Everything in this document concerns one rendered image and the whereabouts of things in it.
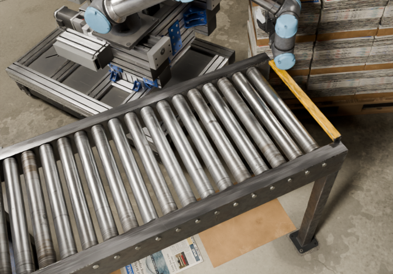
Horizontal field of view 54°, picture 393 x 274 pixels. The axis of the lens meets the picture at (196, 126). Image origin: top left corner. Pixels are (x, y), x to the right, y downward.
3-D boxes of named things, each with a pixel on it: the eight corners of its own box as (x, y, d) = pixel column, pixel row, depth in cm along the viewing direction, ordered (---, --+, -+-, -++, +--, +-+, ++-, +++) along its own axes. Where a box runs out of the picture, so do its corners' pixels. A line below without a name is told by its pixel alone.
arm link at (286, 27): (278, 6, 138) (276, 31, 147) (274, 26, 132) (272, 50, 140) (301, 8, 136) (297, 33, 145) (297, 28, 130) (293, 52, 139)
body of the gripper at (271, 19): (283, 7, 155) (289, 26, 147) (281, 25, 162) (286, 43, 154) (264, 9, 155) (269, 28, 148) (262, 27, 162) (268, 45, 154)
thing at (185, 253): (182, 212, 204) (181, 211, 203) (203, 261, 187) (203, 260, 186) (115, 241, 197) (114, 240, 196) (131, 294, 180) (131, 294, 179)
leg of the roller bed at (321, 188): (305, 232, 192) (331, 157, 138) (312, 242, 188) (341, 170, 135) (295, 237, 191) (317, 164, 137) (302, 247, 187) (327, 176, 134)
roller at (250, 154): (211, 88, 155) (212, 79, 151) (271, 179, 127) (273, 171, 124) (200, 91, 154) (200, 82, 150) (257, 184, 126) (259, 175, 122)
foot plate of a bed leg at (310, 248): (307, 222, 195) (307, 221, 194) (323, 247, 186) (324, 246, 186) (284, 233, 192) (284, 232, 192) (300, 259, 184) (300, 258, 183)
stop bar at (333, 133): (275, 61, 154) (275, 57, 153) (342, 139, 129) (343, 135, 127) (268, 64, 154) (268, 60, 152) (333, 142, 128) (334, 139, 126)
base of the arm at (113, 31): (102, 30, 173) (95, 12, 165) (122, 12, 180) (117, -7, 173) (127, 40, 167) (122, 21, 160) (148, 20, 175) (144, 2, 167)
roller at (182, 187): (152, 110, 150) (150, 102, 146) (200, 210, 122) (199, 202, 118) (140, 115, 149) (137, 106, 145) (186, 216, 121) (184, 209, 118)
